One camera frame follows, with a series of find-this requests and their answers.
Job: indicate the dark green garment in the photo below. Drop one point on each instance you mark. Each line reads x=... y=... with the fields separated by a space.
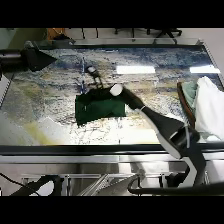
x=100 y=111

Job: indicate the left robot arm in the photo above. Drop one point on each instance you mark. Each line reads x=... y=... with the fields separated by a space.
x=13 y=59

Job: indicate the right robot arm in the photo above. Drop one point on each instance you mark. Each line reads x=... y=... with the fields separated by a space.
x=163 y=125

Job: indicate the brown clothes hanger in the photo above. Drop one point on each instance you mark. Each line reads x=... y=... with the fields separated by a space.
x=186 y=103

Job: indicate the pale green garment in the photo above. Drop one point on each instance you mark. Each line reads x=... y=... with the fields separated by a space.
x=190 y=91

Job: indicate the black office chair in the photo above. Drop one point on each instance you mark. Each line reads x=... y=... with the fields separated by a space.
x=166 y=32

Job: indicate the white garment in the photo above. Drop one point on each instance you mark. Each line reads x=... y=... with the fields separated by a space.
x=210 y=106

